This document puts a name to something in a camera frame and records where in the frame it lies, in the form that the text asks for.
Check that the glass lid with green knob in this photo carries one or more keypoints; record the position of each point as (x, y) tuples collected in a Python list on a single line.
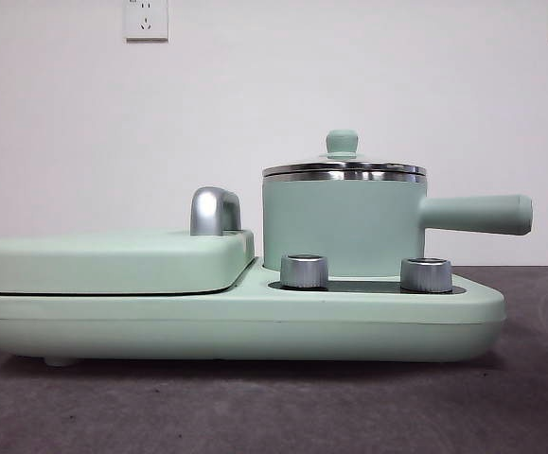
[(342, 142)]

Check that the mint green griddle cover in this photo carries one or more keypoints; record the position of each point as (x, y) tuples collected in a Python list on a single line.
[(112, 265)]

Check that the white wall socket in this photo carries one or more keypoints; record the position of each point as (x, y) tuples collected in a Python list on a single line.
[(146, 21)]

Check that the silver control knob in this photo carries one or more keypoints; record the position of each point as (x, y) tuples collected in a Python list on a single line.
[(304, 272), (426, 274)]

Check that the mint green breakfast machine base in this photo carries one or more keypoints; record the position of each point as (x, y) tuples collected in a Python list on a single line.
[(207, 326)]

